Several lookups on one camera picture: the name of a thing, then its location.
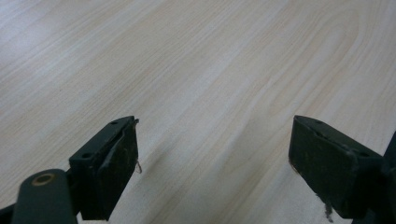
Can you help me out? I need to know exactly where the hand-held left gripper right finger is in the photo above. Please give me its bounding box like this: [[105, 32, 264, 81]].
[[288, 115, 385, 220]]

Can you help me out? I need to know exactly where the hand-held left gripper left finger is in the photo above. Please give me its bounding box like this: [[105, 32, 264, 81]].
[[68, 115, 140, 222]]

